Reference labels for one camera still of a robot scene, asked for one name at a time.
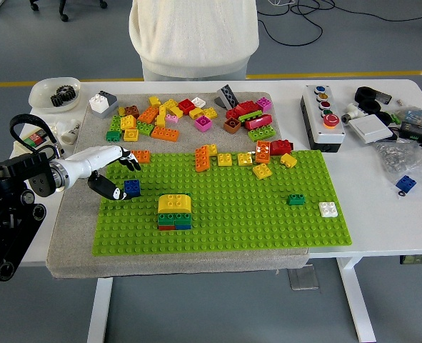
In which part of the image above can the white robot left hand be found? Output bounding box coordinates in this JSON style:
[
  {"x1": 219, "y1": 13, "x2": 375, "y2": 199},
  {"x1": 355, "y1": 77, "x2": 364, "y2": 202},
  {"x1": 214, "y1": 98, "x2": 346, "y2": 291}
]
[{"x1": 63, "y1": 144, "x2": 142, "y2": 201}]

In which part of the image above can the blue square brick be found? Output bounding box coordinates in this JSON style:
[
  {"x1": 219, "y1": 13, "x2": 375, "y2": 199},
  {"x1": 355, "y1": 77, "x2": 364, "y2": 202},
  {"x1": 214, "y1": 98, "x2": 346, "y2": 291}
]
[
  {"x1": 124, "y1": 179, "x2": 141, "y2": 198},
  {"x1": 395, "y1": 174, "x2": 418, "y2": 192}
]

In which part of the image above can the yellow curved brick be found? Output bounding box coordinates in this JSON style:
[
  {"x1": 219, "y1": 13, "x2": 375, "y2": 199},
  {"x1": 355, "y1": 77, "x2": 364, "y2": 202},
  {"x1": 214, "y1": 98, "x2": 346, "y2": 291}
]
[{"x1": 157, "y1": 192, "x2": 193, "y2": 214}]

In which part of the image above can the magenta square brick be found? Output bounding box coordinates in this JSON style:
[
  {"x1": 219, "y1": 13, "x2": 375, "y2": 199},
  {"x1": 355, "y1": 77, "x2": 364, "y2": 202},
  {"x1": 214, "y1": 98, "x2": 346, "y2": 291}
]
[{"x1": 195, "y1": 116, "x2": 214, "y2": 133}]

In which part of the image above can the orange long brick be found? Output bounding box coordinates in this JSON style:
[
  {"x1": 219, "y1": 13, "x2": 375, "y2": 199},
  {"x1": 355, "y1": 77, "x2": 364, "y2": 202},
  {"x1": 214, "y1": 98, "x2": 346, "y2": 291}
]
[
  {"x1": 195, "y1": 144, "x2": 211, "y2": 173},
  {"x1": 130, "y1": 149, "x2": 151, "y2": 164},
  {"x1": 255, "y1": 140, "x2": 271, "y2": 164},
  {"x1": 149, "y1": 126, "x2": 180, "y2": 143}
]

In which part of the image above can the white square brick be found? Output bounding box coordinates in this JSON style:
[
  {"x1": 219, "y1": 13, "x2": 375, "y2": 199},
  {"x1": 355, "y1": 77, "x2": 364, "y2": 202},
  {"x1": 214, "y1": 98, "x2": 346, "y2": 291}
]
[
  {"x1": 88, "y1": 92, "x2": 109, "y2": 114},
  {"x1": 318, "y1": 202, "x2": 339, "y2": 219}
]

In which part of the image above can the yellow narrow brick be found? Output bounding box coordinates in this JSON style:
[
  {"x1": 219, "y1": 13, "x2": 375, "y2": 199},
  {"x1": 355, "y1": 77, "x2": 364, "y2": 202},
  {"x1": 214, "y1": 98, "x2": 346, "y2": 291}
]
[{"x1": 155, "y1": 105, "x2": 168, "y2": 128}]

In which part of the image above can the red square brick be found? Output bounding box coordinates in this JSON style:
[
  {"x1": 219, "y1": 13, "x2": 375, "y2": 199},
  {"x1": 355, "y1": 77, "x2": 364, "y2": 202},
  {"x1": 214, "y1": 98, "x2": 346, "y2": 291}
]
[{"x1": 177, "y1": 99, "x2": 196, "y2": 116}]

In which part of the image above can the brown square brick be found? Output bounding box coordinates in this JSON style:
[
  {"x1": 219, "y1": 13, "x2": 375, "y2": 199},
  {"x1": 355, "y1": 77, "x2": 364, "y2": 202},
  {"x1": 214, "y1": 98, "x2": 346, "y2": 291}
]
[{"x1": 223, "y1": 116, "x2": 241, "y2": 135}]

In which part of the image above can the grey patterned sloped brick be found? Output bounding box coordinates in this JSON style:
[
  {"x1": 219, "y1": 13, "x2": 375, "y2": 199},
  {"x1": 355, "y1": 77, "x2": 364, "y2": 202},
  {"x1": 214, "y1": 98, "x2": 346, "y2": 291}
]
[{"x1": 214, "y1": 84, "x2": 240, "y2": 110}]

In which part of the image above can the green studded baseplate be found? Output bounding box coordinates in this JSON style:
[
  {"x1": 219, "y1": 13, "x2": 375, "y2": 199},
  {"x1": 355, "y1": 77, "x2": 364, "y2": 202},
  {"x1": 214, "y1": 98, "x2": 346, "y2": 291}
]
[{"x1": 91, "y1": 149, "x2": 353, "y2": 257}]

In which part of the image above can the large red brick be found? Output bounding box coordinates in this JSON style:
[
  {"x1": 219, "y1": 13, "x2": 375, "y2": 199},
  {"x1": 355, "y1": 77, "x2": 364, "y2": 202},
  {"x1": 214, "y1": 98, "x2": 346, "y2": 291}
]
[{"x1": 225, "y1": 101, "x2": 260, "y2": 121}]

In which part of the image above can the lime flat brick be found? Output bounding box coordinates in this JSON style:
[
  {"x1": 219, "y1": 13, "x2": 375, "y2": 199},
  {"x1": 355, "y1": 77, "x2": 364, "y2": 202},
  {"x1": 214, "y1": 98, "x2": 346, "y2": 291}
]
[{"x1": 237, "y1": 110, "x2": 263, "y2": 122}]

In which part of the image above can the red long brick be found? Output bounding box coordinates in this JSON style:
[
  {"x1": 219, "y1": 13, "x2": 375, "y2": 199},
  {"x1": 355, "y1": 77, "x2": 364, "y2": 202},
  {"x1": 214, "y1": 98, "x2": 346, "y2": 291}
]
[{"x1": 243, "y1": 114, "x2": 273, "y2": 131}]

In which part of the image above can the white plastic tube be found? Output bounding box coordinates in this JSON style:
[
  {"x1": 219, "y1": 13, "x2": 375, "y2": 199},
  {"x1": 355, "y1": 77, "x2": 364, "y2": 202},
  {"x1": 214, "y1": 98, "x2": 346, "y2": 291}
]
[{"x1": 60, "y1": 119, "x2": 82, "y2": 145}]

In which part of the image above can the white bowl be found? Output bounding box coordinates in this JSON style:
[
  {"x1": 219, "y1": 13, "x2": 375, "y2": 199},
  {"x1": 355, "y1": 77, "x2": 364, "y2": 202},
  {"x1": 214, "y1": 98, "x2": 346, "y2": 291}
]
[{"x1": 28, "y1": 76, "x2": 82, "y2": 114}]

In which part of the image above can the black office chair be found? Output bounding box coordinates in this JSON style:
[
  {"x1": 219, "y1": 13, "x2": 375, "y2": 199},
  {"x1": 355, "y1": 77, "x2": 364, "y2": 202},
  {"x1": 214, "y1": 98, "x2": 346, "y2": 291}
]
[{"x1": 28, "y1": 0, "x2": 109, "y2": 23}]

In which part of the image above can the grey-brown mat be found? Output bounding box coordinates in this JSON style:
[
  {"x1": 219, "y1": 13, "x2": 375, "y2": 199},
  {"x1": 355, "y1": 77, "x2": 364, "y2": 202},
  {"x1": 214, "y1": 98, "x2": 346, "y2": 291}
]
[{"x1": 46, "y1": 91, "x2": 311, "y2": 280}]

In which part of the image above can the white table leg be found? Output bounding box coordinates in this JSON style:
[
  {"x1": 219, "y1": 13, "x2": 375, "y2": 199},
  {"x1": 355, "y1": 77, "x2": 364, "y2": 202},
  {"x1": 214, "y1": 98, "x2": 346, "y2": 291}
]
[
  {"x1": 337, "y1": 257, "x2": 378, "y2": 343},
  {"x1": 87, "y1": 277, "x2": 114, "y2": 343}
]

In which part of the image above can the person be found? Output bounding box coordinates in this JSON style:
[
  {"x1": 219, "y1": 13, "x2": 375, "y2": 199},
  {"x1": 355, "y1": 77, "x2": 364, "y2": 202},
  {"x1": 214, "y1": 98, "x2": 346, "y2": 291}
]
[{"x1": 129, "y1": 0, "x2": 261, "y2": 82}]

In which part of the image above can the grey button control box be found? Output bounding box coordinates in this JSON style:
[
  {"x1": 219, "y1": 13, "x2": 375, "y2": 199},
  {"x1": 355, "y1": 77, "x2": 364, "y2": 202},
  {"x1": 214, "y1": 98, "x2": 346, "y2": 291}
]
[{"x1": 299, "y1": 84, "x2": 346, "y2": 153}]

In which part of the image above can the white pipe fitting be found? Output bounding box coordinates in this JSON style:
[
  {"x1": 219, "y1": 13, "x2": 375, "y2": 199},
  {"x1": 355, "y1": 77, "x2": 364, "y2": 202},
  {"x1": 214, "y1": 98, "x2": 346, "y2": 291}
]
[{"x1": 341, "y1": 103, "x2": 368, "y2": 124}]

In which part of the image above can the grey black block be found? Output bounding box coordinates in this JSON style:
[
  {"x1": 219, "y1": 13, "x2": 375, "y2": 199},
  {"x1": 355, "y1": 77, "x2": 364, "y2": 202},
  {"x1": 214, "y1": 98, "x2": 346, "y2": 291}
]
[{"x1": 374, "y1": 89, "x2": 393, "y2": 105}]

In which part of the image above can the clear bag of screws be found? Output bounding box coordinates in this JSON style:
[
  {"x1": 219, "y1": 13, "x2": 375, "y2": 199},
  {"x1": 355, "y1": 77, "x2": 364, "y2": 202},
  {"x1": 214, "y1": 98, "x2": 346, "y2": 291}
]
[{"x1": 373, "y1": 141, "x2": 422, "y2": 179}]

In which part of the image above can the black power adapter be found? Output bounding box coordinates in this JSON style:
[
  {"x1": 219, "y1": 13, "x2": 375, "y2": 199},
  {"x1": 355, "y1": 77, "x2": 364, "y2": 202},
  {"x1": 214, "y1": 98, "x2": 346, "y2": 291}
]
[{"x1": 398, "y1": 121, "x2": 422, "y2": 147}]

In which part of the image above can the clear bag of parts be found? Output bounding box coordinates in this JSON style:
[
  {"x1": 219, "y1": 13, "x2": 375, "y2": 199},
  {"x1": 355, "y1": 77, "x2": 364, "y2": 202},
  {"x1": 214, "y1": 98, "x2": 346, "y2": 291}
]
[{"x1": 392, "y1": 105, "x2": 422, "y2": 129}]

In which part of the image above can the beige switch box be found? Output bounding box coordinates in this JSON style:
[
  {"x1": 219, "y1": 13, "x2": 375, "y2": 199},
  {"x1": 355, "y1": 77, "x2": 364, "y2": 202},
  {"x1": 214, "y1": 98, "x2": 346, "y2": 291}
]
[{"x1": 13, "y1": 127, "x2": 60, "y2": 158}]

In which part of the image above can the black floor cable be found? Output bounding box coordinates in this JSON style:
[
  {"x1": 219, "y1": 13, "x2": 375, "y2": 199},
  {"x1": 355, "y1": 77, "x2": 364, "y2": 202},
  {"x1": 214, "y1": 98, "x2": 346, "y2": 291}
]
[{"x1": 257, "y1": 0, "x2": 422, "y2": 47}]

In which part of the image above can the white switch plate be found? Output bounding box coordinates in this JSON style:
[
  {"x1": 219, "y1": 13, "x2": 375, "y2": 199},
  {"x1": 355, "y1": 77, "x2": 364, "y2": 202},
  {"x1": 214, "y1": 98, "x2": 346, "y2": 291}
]
[{"x1": 348, "y1": 114, "x2": 394, "y2": 144}]

